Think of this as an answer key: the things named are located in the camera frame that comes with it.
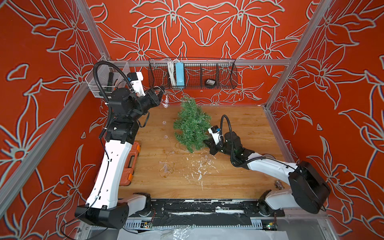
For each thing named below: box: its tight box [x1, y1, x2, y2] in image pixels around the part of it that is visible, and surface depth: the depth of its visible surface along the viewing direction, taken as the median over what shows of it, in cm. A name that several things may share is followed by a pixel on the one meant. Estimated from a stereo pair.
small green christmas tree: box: [173, 96, 212, 153], surface depth 75 cm
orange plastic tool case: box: [119, 141, 141, 186], surface depth 84 cm
